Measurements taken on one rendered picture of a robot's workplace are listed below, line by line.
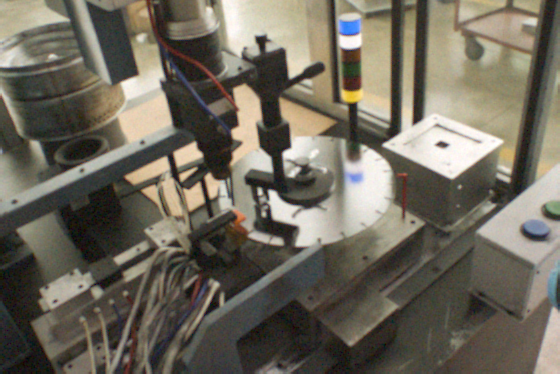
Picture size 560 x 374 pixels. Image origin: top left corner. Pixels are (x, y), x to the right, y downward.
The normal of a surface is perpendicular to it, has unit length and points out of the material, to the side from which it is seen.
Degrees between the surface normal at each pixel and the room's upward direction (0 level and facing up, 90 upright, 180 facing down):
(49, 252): 0
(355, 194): 0
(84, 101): 90
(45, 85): 90
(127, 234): 0
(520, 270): 90
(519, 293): 90
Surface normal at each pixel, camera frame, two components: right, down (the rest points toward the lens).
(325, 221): -0.11, -0.82
